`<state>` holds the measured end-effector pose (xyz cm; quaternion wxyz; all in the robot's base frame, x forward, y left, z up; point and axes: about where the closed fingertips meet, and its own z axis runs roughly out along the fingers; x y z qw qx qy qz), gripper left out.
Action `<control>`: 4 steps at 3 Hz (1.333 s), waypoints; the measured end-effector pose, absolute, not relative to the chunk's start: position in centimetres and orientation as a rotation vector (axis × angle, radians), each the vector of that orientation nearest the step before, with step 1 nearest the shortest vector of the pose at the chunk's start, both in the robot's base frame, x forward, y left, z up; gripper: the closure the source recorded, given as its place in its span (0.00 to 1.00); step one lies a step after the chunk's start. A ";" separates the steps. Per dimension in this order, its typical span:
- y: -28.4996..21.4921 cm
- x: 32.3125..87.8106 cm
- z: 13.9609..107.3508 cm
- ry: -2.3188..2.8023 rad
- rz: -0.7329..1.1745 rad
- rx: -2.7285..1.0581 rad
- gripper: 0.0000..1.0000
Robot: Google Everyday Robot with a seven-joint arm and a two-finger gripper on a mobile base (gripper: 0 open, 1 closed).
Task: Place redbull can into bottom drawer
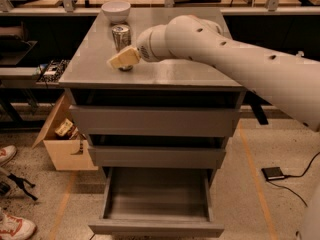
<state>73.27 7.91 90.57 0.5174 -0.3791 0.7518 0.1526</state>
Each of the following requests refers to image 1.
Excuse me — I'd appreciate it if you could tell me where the silver blue redbull can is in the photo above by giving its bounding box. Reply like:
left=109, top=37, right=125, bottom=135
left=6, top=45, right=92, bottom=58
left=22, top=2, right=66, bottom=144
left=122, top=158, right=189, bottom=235
left=111, top=24, right=134, bottom=72

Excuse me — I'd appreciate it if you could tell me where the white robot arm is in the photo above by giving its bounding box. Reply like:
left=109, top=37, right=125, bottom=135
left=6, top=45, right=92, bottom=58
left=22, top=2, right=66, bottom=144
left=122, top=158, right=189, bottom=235
left=108, top=15, right=320, bottom=132

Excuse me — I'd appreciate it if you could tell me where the grey top drawer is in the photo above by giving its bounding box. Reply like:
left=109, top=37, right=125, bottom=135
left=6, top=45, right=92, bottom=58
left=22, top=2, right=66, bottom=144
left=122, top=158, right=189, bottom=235
left=70, top=105, right=240, bottom=137

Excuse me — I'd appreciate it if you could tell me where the grey drawer cabinet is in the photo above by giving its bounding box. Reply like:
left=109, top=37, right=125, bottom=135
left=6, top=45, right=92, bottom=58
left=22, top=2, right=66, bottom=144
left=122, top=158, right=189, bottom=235
left=58, top=6, right=253, bottom=239

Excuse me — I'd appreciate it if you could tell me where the grey middle drawer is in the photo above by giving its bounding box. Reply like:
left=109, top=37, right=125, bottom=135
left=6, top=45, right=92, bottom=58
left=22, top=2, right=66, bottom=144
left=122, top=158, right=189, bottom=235
left=88, top=146, right=226, bottom=169

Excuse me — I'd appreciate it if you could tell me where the grey open bottom drawer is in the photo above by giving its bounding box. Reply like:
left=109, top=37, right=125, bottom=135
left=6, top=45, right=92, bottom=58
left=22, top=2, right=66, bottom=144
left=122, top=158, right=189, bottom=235
left=89, top=168, right=224, bottom=237

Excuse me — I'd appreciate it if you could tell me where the white ceramic bowl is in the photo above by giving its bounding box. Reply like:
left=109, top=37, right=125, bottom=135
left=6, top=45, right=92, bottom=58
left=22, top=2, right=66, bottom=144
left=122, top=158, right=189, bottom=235
left=101, top=1, right=131, bottom=24

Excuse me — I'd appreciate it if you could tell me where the patterned notebook on shelf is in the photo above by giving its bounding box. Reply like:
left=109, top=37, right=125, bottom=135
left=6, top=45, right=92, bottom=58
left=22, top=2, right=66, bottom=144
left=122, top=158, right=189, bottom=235
left=38, top=60, right=69, bottom=83

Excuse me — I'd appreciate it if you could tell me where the snack packet in box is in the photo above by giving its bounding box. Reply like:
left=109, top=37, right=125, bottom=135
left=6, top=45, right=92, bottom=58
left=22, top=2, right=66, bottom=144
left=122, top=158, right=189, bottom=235
left=55, top=118, right=74, bottom=137

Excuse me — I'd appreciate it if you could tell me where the open cardboard box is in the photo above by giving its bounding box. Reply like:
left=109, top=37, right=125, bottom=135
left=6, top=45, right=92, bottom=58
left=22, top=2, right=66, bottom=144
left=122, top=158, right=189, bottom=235
left=32, top=94, right=98, bottom=171

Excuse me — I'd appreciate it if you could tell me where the upper white red sneaker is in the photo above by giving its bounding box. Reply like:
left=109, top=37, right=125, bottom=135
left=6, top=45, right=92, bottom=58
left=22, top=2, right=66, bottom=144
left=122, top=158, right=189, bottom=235
left=0, top=145, right=17, bottom=165

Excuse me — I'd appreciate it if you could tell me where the white red sneaker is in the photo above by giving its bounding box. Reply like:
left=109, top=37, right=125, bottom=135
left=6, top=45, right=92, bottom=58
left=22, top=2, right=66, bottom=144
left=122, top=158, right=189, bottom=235
left=0, top=145, right=17, bottom=165
left=0, top=209, right=37, bottom=240

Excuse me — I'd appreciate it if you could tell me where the black tripod leg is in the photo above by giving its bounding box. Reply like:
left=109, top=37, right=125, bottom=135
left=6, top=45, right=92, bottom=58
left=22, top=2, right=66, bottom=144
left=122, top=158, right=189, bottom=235
left=0, top=167, right=38, bottom=201

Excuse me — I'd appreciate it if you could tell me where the black foot pedal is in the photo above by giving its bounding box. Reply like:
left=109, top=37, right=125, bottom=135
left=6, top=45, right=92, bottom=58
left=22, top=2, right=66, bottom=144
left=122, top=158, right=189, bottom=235
left=261, top=167, right=285, bottom=181

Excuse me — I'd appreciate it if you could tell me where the lower white red sneaker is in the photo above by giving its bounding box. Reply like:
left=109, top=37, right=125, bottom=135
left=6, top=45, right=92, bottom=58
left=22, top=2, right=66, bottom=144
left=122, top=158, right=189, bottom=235
left=0, top=209, right=37, bottom=240

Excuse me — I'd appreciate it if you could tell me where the grey metal shelf rail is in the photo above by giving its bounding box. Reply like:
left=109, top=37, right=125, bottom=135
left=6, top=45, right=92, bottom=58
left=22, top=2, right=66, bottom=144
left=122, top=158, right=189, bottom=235
left=0, top=67, right=59, bottom=89

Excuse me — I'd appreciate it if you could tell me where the black pedal cable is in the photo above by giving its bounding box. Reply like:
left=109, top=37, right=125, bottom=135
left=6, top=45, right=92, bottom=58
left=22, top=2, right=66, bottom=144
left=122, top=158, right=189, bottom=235
left=266, top=151, right=320, bottom=208

